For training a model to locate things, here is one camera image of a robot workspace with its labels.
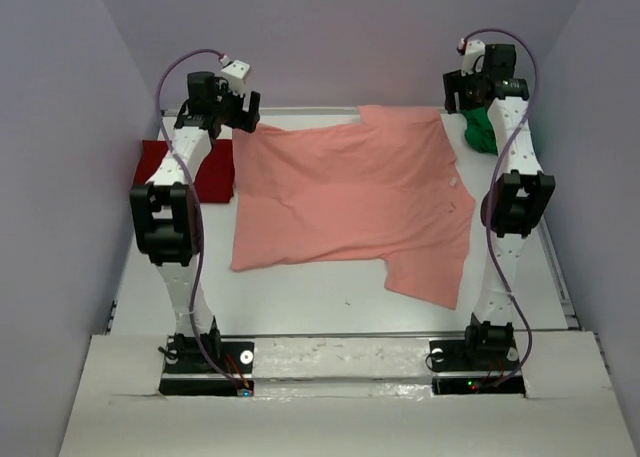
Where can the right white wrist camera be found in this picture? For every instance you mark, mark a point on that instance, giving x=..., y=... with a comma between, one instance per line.
x=472, y=53

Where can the pink t-shirt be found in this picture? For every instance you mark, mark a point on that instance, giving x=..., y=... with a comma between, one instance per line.
x=386, y=187

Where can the white foam strip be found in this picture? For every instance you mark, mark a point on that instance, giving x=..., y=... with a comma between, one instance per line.
x=312, y=358

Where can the back aluminium rail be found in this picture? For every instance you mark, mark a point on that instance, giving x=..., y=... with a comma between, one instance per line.
x=307, y=111

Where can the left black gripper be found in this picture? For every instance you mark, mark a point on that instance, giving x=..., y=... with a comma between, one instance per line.
x=247, y=119

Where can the folded red t-shirt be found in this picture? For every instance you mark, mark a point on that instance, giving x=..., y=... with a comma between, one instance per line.
x=215, y=177

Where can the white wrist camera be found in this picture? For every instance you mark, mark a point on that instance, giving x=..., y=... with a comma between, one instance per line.
x=472, y=53
x=236, y=73

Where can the green t-shirt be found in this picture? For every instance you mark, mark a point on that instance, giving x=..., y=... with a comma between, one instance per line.
x=479, y=133

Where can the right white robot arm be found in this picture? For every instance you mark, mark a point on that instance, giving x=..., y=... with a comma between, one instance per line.
x=518, y=195

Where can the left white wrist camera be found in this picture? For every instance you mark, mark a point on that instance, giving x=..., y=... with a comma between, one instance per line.
x=236, y=73

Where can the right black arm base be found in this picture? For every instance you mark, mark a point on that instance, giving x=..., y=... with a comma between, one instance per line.
x=456, y=371

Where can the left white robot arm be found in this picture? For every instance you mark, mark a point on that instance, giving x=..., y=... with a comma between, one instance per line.
x=166, y=210

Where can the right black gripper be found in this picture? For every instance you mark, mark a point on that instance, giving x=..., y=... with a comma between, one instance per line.
x=455, y=82

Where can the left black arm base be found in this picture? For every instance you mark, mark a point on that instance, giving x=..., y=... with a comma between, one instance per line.
x=186, y=373

